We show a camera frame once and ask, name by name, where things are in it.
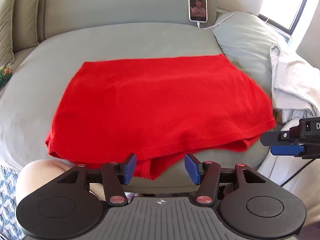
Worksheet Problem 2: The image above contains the black cable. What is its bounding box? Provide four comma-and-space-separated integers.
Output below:
281, 158, 320, 188

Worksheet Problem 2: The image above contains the grey sofa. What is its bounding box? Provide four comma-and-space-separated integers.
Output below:
0, 0, 288, 193

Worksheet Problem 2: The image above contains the floral patterned cloth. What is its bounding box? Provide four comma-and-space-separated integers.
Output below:
0, 65, 13, 87

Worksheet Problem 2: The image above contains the person's bare knee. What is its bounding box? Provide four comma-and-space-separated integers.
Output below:
15, 160, 105, 205

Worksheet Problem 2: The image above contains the cream sweatshirt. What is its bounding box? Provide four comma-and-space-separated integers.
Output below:
269, 42, 320, 125

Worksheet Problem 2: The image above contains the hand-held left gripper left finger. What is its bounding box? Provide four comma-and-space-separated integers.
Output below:
42, 153, 137, 207

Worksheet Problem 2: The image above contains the blue patterned rug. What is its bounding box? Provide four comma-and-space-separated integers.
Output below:
0, 167, 25, 240

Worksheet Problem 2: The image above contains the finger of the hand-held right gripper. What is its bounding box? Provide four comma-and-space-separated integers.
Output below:
270, 144, 304, 157
260, 130, 292, 146

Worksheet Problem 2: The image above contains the red t-shirt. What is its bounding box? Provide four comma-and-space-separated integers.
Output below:
45, 54, 277, 180

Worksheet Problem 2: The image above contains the window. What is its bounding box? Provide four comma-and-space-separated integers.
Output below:
259, 0, 312, 34

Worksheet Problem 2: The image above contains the beige cushion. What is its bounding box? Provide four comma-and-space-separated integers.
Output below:
0, 0, 17, 64
14, 0, 42, 53

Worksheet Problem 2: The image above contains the large grey pillow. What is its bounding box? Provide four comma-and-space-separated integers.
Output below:
211, 12, 293, 98

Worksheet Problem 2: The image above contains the smartphone in white case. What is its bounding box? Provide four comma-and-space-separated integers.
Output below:
187, 0, 208, 22

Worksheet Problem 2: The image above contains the white charging cable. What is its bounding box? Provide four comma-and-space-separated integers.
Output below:
197, 10, 292, 39

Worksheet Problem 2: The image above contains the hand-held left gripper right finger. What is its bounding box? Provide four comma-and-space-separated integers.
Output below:
184, 153, 280, 207

